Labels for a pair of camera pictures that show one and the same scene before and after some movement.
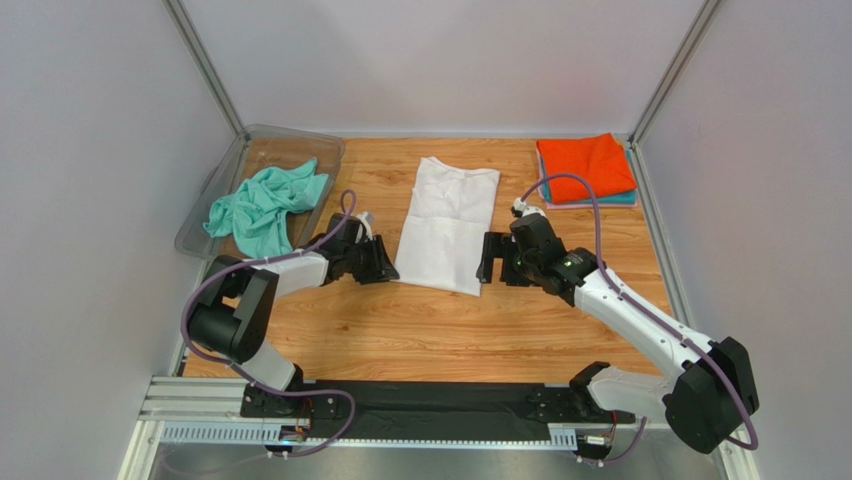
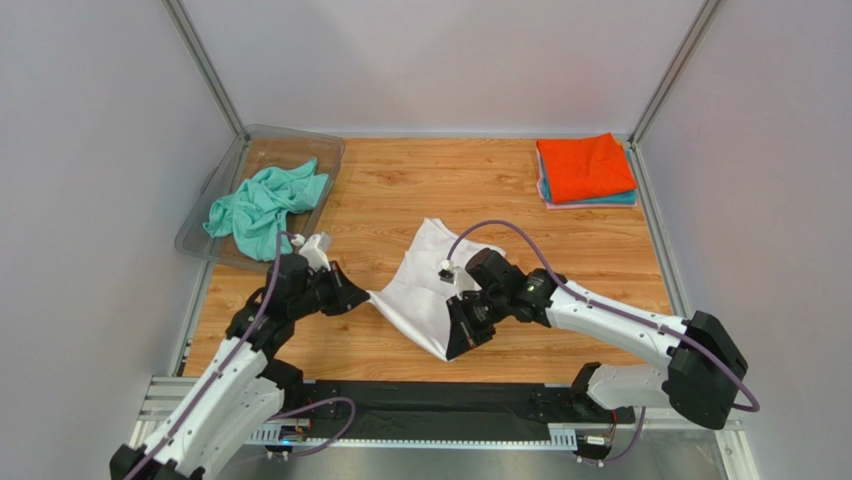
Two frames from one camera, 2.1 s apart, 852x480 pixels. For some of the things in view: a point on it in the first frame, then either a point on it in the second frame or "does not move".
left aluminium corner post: (179, 18) does not move
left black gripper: (387, 267) -> (347, 294)
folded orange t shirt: (601, 160) does not move
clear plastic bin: (254, 148) does not move
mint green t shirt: (254, 208) does not move
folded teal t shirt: (621, 200) does not move
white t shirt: (446, 234) -> (419, 298)
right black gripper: (509, 257) -> (470, 321)
